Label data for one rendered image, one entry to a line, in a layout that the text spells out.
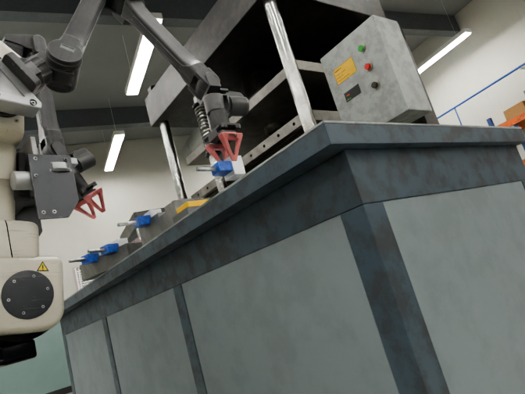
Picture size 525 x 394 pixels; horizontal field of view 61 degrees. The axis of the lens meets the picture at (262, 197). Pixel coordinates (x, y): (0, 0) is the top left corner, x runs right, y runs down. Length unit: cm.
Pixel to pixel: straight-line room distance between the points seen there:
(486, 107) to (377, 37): 680
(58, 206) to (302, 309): 63
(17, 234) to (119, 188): 790
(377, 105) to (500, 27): 679
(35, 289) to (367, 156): 75
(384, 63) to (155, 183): 769
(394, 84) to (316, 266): 109
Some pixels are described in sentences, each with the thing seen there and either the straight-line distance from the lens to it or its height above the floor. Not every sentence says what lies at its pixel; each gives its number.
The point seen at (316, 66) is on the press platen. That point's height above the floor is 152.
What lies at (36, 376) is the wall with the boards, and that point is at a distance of 840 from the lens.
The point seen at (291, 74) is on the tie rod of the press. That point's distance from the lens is 193.
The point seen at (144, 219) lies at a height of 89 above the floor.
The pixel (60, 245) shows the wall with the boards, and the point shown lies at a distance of 860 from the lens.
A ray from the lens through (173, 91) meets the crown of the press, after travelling 271.
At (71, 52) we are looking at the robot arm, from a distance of 118.
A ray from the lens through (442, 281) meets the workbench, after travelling 78.
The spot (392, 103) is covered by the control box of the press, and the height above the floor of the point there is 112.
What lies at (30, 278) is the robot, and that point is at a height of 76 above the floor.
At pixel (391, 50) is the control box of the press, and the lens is 181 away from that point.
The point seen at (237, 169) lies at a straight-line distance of 118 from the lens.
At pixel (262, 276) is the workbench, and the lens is 89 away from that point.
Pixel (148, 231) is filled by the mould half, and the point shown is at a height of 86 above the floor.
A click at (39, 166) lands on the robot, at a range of 117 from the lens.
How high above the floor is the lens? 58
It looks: 12 degrees up
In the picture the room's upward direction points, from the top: 16 degrees counter-clockwise
